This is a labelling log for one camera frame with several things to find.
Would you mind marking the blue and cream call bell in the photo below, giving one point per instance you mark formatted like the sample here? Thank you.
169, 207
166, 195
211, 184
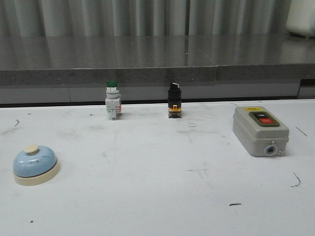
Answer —
35, 165

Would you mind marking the grey stone counter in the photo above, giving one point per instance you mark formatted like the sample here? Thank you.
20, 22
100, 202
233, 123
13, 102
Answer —
75, 69

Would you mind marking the white rice cooker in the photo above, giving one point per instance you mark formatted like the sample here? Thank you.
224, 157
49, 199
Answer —
301, 18

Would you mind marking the black selector switch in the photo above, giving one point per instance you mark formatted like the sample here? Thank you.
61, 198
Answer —
174, 101

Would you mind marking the green pushbutton switch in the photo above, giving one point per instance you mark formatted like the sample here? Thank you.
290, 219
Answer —
113, 100

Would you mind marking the grey on off switch box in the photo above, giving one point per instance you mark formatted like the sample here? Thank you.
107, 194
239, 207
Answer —
259, 131

